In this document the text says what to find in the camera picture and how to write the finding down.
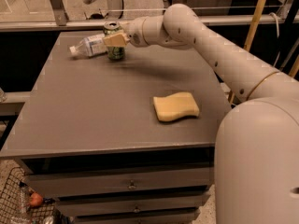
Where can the clear plastic water bottle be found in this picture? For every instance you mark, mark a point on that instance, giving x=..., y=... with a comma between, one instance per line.
x=89, y=46

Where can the green soda can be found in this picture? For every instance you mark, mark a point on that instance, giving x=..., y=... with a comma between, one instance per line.
x=113, y=53

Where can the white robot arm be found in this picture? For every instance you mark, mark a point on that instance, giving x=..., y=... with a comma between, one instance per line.
x=257, y=144

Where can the yellow sponge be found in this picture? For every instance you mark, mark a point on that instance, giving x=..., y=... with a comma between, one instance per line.
x=175, y=106

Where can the wooden easel frame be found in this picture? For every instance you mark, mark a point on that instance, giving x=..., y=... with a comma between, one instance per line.
x=258, y=16

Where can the grey drawer cabinet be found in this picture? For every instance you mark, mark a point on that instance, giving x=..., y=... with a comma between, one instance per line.
x=88, y=135

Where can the orange fruit in basket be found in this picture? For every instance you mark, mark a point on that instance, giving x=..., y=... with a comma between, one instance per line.
x=35, y=200

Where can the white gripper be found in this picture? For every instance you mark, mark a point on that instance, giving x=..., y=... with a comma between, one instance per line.
x=135, y=32

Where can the black wire basket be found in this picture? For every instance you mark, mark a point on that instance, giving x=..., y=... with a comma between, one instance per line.
x=15, y=207

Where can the metal railing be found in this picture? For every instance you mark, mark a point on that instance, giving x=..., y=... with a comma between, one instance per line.
x=39, y=14

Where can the plastic bottle in basket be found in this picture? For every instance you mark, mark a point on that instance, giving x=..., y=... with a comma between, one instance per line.
x=24, y=199

